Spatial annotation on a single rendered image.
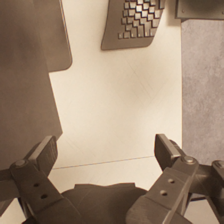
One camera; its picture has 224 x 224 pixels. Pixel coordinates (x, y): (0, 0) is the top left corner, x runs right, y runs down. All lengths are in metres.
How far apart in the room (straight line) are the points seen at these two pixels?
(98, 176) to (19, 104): 0.49
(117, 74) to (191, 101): 1.03
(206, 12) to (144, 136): 0.41
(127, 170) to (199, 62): 1.06
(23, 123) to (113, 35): 0.36
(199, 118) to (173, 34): 1.09
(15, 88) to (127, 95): 0.37
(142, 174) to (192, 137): 1.00
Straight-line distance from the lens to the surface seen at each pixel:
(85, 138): 0.60
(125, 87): 0.54
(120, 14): 0.53
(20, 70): 0.29
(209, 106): 1.58
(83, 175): 0.69
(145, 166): 0.68
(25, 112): 0.28
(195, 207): 1.87
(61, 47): 0.54
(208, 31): 1.50
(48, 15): 0.56
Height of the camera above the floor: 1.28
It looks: 72 degrees down
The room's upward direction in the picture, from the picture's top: 175 degrees clockwise
